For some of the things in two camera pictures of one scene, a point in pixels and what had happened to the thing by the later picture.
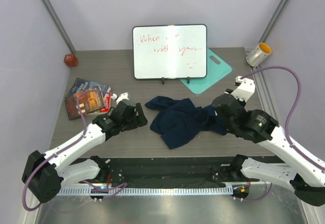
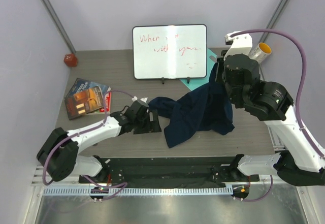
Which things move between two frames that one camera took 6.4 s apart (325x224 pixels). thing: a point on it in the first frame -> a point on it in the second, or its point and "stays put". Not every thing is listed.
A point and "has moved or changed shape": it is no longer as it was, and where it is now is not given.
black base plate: [168, 170] stays put
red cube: [70, 60] stays put
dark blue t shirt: [179, 122] has moved or changed shape
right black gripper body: [229, 127] -> [233, 96]
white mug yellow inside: [256, 57] stays put
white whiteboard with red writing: [170, 51] stays put
